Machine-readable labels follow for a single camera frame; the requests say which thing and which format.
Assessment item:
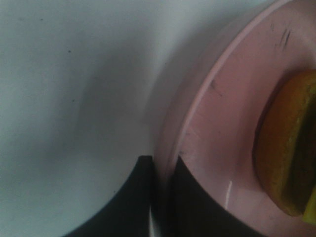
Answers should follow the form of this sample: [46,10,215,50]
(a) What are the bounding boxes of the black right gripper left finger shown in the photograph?
[66,156,154,237]

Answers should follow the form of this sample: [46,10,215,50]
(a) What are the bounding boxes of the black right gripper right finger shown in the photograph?
[167,157,262,237]

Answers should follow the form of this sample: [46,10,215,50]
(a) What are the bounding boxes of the pink round plate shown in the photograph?
[153,0,316,237]

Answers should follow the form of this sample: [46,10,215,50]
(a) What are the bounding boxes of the burger with lettuce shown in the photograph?
[252,70,316,224]

